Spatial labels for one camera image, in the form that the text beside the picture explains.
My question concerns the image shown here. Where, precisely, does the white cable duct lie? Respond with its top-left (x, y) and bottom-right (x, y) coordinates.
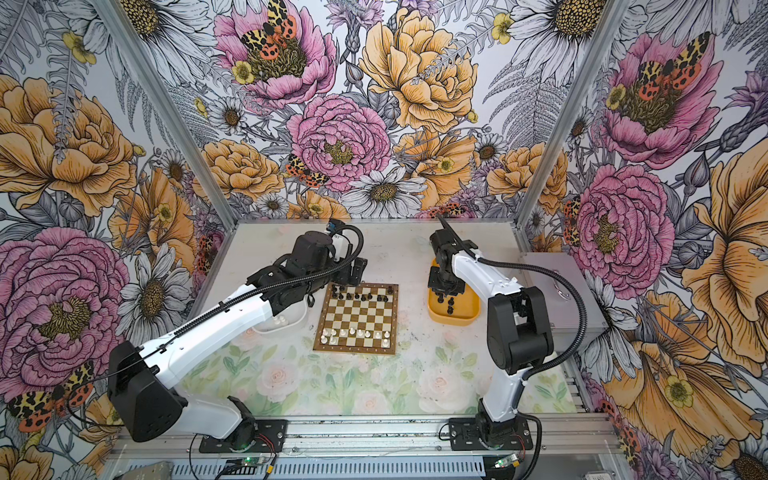
top-left (119, 457), bottom-right (487, 480)

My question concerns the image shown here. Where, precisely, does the floral table mat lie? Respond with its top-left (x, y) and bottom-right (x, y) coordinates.
top-left (173, 299), bottom-right (577, 416)

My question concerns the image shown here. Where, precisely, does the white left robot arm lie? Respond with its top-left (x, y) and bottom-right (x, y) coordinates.
top-left (107, 220), bottom-right (367, 452)

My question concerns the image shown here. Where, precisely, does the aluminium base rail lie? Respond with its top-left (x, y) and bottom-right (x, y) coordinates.
top-left (108, 413), bottom-right (620, 460)

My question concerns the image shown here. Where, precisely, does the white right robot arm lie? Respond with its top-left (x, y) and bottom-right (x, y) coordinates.
top-left (428, 218), bottom-right (554, 448)

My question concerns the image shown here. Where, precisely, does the yellow plastic bin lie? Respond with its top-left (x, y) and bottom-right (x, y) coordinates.
top-left (426, 286), bottom-right (482, 327)

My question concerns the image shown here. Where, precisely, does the white plastic bin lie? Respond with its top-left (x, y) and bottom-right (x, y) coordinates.
top-left (252, 300), bottom-right (309, 336)

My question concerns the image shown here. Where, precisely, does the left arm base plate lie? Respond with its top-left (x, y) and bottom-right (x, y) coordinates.
top-left (198, 419), bottom-right (289, 454)

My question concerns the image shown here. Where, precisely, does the aluminium corner post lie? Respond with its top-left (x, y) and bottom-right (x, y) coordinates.
top-left (94, 1), bottom-right (238, 233)
top-left (516, 1), bottom-right (628, 230)

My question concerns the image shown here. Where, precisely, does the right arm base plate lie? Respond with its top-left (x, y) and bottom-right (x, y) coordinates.
top-left (448, 415), bottom-right (534, 451)

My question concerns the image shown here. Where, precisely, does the grey metal box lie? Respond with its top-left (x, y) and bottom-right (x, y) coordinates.
top-left (520, 252), bottom-right (607, 353)

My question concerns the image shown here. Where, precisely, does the wooden chess board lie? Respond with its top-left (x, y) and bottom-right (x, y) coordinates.
top-left (313, 283), bottom-right (399, 355)

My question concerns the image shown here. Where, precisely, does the aluminium corner post right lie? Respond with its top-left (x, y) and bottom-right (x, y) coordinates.
top-left (516, 1), bottom-right (628, 230)

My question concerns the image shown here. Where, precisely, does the aluminium corner post left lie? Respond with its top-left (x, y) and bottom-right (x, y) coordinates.
top-left (94, 1), bottom-right (238, 233)

